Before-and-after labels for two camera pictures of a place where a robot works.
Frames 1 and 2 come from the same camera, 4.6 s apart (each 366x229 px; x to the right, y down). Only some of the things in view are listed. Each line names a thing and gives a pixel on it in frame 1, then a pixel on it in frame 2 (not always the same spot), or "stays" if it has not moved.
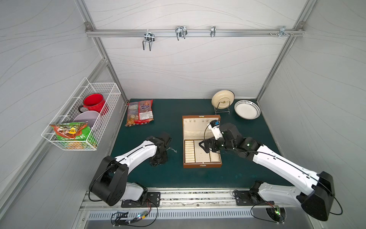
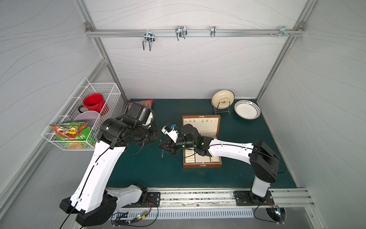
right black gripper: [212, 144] -> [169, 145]
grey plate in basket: [89, 117] stays
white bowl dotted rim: [247, 109] stays
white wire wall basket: [79, 123] stays
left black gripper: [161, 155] -> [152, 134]
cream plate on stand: [223, 99] stays
